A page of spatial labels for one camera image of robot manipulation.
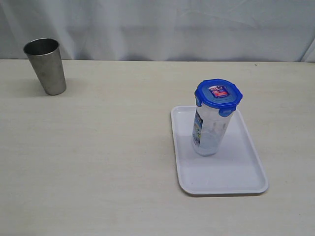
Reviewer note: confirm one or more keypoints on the clear plastic container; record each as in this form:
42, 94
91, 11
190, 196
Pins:
209, 128

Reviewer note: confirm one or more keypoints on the stainless steel cup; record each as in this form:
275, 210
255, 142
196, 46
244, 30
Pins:
45, 58

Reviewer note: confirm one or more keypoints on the blue container lid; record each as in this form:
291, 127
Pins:
219, 94

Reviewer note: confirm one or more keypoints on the white backdrop curtain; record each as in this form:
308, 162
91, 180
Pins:
162, 30

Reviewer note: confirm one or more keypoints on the white plastic tray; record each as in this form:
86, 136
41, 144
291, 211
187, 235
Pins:
235, 169

